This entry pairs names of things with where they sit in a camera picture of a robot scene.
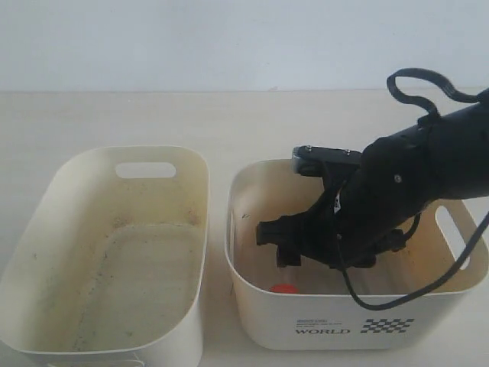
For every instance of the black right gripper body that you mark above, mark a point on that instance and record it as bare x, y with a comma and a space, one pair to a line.
369, 215

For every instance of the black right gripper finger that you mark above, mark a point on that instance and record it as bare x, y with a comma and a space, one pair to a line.
275, 232
286, 257

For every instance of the clear tube orange cap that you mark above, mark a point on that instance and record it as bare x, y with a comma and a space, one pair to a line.
285, 282

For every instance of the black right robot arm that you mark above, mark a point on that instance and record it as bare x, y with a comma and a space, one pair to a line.
440, 157

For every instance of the cream plastic bin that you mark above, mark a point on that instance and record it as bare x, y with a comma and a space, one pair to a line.
109, 269
323, 315

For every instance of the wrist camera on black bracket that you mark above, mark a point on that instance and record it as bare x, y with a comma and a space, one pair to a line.
312, 161

